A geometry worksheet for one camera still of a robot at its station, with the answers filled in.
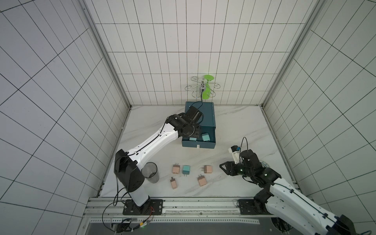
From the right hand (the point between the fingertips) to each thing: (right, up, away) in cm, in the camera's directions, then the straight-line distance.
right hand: (218, 166), depth 79 cm
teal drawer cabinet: (-5, +33, +10) cm, 35 cm away
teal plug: (-7, +16, +2) cm, 18 cm away
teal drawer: (-11, +13, -3) cm, 17 cm away
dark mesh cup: (-39, -3, +2) cm, 39 cm away
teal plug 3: (-18, -4, +7) cm, 20 cm away
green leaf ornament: (-4, +45, +19) cm, 49 cm away
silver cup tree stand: (-8, +46, +13) cm, 49 cm away
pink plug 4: (-9, -9, +2) cm, 13 cm away
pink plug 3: (-25, -9, -1) cm, 26 cm away
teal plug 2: (-15, +15, +1) cm, 22 cm away
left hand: (-14, +17, -1) cm, 23 cm away
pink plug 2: (-5, -3, +6) cm, 8 cm away
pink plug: (-24, -4, +6) cm, 25 cm away
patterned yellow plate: (+29, -1, +6) cm, 29 cm away
